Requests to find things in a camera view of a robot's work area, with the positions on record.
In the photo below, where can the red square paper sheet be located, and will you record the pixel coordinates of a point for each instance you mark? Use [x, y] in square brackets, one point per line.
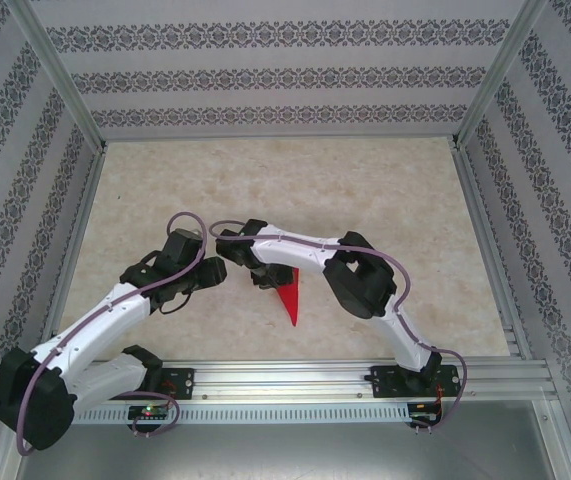
[291, 300]

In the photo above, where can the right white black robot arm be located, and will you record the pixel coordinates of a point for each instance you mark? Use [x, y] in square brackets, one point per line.
[290, 250]

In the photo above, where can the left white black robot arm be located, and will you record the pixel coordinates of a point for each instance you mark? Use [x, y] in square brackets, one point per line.
[100, 320]

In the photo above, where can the grey metal sheet panel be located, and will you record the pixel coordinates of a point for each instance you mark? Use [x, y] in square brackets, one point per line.
[285, 455]

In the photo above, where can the aluminium side rail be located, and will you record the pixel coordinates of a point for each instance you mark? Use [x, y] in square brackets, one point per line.
[485, 225]
[82, 225]

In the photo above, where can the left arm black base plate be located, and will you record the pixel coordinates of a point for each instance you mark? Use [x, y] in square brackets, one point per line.
[180, 382]

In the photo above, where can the aluminium frame crossbeam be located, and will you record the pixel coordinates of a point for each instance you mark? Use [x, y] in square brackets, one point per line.
[280, 136]

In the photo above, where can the aluminium mounting rail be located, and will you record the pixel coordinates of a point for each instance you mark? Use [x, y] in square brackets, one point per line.
[285, 375]

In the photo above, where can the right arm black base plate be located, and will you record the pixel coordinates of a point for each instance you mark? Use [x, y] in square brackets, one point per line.
[390, 382]

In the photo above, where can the aluminium frame post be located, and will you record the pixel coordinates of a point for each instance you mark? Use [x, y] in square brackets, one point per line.
[502, 75]
[60, 75]

